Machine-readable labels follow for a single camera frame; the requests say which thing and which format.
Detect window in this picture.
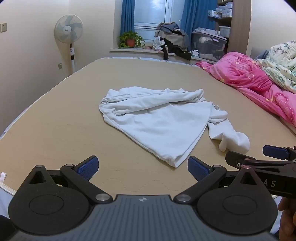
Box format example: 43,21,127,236
134,0,185,42

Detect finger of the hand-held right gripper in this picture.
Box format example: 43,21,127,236
263,145,296,160
225,151,286,171

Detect white floral quilt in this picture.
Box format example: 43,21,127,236
254,40,296,94

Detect person's right hand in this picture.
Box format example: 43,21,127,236
278,197,296,241

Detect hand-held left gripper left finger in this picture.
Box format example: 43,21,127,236
23,156,113,204

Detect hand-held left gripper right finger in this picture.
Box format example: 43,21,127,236
173,156,264,204

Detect pink quilt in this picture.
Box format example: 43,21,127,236
195,52,296,135

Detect pile of dark clothes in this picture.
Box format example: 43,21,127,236
151,22,192,61

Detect grey folded clothes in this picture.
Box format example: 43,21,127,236
193,27,223,39

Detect shelf with white boxes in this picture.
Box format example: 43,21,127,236
208,0,233,39

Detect white standing fan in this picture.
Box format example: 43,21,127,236
54,14,84,76

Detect clear plastic storage box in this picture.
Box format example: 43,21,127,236
191,31,228,62

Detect white shirt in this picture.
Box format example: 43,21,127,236
99,86,250,168

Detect blue curtain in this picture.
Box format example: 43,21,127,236
120,0,136,43
180,0,219,35

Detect grey-blue cloth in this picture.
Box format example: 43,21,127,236
256,50,270,61

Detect potted green plant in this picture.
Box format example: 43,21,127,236
117,31,146,49

